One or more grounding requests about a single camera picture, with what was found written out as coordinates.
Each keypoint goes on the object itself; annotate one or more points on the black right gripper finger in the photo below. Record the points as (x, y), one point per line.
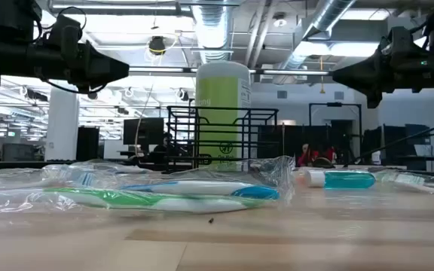
(364, 73)
(374, 98)

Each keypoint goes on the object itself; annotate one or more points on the blue mouthwash bottle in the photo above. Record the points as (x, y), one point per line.
(349, 180)

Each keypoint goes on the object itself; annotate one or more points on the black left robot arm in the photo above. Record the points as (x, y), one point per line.
(6, 56)

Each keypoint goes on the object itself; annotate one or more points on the white building column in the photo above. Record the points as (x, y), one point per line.
(62, 124)

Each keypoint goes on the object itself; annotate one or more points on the yellow hanging pendant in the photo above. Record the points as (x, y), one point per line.
(321, 90)

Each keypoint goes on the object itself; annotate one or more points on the long ceiling light strip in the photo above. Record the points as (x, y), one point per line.
(156, 70)

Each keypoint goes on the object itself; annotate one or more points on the black cabinet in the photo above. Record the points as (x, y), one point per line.
(87, 143)

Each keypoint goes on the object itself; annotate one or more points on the dark blue monitor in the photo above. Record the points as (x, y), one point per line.
(418, 133)

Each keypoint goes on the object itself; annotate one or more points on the black computer monitor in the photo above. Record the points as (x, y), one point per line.
(143, 131)

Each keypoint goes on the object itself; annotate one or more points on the person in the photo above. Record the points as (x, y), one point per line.
(164, 147)
(307, 156)

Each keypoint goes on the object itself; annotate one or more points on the grey equipment box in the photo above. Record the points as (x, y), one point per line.
(17, 152)

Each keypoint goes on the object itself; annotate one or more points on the white round ceiling sensor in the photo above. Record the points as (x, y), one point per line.
(280, 22)

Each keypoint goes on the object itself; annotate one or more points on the green disinfecting wipes canister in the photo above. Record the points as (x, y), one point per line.
(217, 98)

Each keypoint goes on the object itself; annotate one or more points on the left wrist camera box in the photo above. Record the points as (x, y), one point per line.
(64, 35)

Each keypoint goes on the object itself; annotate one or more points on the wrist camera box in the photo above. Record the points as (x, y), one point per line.
(399, 37)
(64, 35)

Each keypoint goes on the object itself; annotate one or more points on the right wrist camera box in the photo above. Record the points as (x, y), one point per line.
(399, 37)

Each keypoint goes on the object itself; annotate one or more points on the black metal frame stand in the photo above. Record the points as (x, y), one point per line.
(334, 104)

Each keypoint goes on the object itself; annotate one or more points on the silver ribbed air duct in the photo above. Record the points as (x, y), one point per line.
(211, 30)
(330, 15)

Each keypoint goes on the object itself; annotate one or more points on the black table frame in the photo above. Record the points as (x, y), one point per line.
(21, 165)

